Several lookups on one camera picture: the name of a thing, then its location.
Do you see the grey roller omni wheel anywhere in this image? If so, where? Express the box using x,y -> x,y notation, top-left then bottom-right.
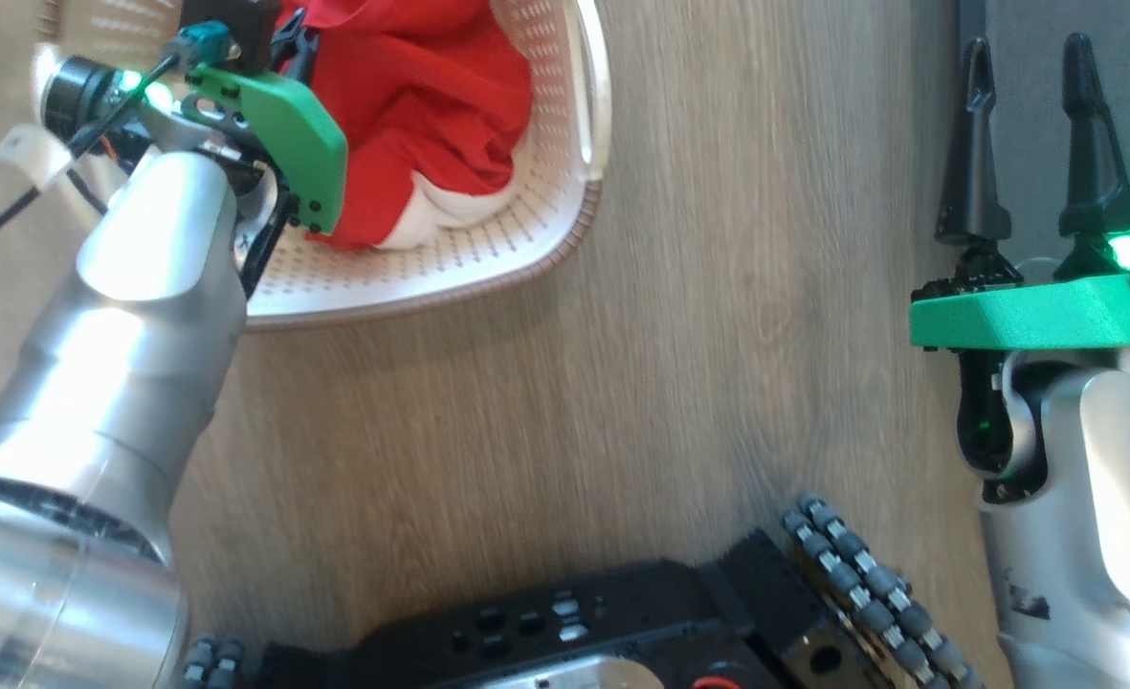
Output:
779,492 -> 986,689
180,633 -> 247,689

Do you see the grey fabric sofa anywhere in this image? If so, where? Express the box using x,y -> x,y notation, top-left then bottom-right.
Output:
957,0 -> 1130,280

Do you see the red and white shirt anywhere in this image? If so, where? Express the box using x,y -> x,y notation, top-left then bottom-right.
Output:
273,0 -> 535,253

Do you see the white cable tag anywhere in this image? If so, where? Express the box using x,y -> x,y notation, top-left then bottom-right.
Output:
0,123 -> 75,190

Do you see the white woven laundry basket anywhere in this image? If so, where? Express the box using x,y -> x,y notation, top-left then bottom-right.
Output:
33,0 -> 614,332

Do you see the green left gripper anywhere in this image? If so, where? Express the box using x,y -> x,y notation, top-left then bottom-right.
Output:
180,8 -> 349,237

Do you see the thin black cable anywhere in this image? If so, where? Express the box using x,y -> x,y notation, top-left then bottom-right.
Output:
0,53 -> 183,271

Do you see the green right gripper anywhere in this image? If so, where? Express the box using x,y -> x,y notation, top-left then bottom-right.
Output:
908,33 -> 1130,353

